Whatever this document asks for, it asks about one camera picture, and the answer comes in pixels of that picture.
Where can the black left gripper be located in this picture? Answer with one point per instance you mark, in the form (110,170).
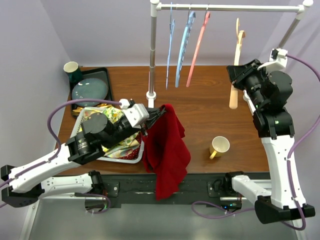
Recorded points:
(154,114)

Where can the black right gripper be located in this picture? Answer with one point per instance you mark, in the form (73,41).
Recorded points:
(238,74)

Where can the yellow lemon print garment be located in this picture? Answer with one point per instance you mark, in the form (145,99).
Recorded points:
(113,114)

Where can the plain red garment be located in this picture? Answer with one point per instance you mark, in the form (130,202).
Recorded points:
(166,154)

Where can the red polka dot skirt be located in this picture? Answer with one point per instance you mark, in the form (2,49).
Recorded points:
(132,152)

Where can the pastel floral skirt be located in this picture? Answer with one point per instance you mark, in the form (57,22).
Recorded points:
(117,153)

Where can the light blue plastic hanger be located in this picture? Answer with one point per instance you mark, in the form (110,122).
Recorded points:
(183,46)

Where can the pink plastic hanger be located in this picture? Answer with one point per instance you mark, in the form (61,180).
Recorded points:
(197,47)

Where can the blue wire hanger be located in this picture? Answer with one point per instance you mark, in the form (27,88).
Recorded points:
(171,32)

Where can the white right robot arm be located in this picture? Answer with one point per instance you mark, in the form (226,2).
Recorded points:
(267,94)

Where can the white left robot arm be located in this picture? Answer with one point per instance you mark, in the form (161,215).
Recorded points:
(27,184)

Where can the white plastic mesh basket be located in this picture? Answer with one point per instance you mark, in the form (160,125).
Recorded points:
(77,128)

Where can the gold cutlery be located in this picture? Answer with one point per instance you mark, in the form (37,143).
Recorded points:
(77,110)

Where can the black tray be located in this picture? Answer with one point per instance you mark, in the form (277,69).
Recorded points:
(99,73)

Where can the teal ceramic plate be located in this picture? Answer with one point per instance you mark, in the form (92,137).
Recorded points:
(90,88)

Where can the yellow mug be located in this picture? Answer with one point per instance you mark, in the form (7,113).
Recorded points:
(219,146)

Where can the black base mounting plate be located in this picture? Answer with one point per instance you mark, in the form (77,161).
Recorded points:
(140,189)

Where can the dark green cup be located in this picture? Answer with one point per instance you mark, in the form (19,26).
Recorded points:
(73,72)

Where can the silver white clothes rack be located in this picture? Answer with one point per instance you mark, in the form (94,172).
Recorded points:
(156,6)

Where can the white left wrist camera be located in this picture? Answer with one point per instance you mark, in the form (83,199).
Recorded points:
(132,109)

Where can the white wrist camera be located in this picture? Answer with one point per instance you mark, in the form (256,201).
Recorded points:
(132,109)
(277,60)

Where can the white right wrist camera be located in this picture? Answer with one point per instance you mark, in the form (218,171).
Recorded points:
(277,60)

